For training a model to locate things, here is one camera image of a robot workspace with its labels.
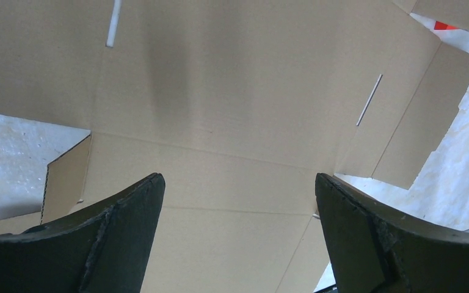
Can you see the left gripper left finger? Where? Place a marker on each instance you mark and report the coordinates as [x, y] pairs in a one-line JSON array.
[[104, 247]]

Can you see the brown cardboard box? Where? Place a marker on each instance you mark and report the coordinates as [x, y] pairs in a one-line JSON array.
[[238, 105]]

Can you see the small red block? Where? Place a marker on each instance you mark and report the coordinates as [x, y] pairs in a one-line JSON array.
[[439, 26]]

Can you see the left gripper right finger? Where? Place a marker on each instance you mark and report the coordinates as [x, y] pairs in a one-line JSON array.
[[376, 248]]

